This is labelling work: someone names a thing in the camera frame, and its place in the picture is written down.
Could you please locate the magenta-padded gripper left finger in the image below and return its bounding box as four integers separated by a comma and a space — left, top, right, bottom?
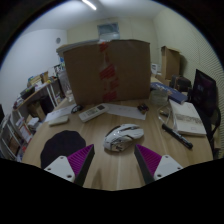
43, 143, 96, 188

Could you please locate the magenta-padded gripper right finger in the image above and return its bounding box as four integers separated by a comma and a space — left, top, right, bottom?
133, 143, 184, 185

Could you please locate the white gaming mouse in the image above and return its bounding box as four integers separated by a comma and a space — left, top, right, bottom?
102, 123, 145, 153

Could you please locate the black scalloped mouse pad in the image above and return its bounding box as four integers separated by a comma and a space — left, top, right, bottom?
40, 130, 87, 169

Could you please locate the black marker pen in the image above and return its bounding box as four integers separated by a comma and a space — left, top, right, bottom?
161, 123, 194, 150

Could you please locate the small white flat case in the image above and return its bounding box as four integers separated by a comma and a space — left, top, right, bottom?
48, 115, 70, 127

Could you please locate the white closed book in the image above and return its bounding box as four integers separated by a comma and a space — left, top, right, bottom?
168, 98, 208, 137

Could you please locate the white paper sheet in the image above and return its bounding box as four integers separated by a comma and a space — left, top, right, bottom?
44, 104, 78, 123
103, 102, 148, 121

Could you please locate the low shelf unit with books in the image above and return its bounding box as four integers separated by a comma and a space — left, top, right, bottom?
0, 109, 34, 161

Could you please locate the small black yellow gadget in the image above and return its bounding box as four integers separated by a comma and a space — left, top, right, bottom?
137, 103, 150, 115

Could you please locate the white remote control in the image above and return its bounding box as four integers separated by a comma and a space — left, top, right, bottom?
78, 103, 109, 123

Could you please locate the clear plastic cup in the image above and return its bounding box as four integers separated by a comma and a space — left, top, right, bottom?
150, 89, 169, 107

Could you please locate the blue flat book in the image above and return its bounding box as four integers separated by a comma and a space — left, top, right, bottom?
149, 81, 189, 105

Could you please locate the wooden side desk with clutter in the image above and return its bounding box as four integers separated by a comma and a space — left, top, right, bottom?
13, 71, 63, 124

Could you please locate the clear plastic jug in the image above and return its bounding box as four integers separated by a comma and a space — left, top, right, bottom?
58, 69, 75, 103

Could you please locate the black office chair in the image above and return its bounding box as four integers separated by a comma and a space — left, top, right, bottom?
188, 68, 223, 158

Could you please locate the dark bag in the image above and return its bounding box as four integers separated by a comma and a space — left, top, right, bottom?
169, 74, 193, 93

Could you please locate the large taped cardboard box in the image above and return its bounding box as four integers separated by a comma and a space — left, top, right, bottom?
62, 39, 152, 107

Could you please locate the tall open cardboard box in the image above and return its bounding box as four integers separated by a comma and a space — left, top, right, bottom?
160, 45, 182, 81

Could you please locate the grey flat lid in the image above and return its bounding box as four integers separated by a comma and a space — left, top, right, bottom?
55, 39, 101, 59

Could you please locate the ceiling tube light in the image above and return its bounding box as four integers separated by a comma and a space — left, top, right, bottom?
81, 0, 98, 11

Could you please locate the thin clear cable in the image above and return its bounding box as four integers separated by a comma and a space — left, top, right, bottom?
156, 103, 176, 129

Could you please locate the small black coiled cable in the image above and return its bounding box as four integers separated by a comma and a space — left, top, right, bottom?
70, 104, 84, 114

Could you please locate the wall window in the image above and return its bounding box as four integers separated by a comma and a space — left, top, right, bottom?
97, 22, 120, 41

